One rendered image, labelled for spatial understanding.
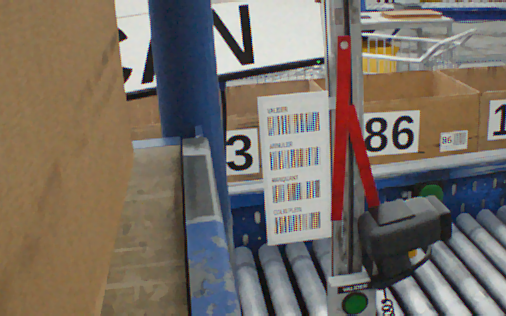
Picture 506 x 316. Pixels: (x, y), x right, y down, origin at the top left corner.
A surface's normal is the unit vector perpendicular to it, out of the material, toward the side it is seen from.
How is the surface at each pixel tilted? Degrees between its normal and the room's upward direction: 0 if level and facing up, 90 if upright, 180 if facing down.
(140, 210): 0
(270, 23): 86
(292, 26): 86
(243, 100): 89
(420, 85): 90
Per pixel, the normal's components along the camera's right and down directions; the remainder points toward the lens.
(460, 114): 0.15, 0.34
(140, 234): -0.07, -0.93
